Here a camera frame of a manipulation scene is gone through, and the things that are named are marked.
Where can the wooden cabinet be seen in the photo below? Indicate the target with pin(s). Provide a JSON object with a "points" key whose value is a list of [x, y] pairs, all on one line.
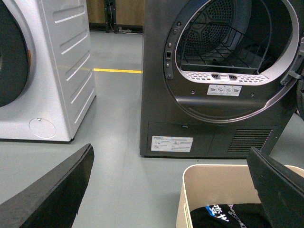
{"points": [[109, 15]]}

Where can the beige plastic laundry hamper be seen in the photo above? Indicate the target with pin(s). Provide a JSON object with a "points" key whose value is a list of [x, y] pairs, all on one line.
{"points": [[205, 185]]}

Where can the white power strip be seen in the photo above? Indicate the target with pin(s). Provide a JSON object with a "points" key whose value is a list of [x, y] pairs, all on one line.
{"points": [[124, 30]]}

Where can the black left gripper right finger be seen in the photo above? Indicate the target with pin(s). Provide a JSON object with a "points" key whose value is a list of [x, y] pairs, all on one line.
{"points": [[279, 188]]}

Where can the white washing machine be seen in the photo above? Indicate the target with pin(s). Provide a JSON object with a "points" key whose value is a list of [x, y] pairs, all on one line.
{"points": [[46, 77]]}

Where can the black printed t-shirt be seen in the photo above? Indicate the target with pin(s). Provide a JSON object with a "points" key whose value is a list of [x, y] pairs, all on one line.
{"points": [[230, 216]]}

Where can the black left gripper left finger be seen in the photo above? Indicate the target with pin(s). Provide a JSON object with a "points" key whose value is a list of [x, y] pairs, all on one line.
{"points": [[53, 201]]}

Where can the dark grey tumble dryer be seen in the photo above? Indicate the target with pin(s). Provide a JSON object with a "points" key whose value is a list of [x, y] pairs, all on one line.
{"points": [[219, 77]]}

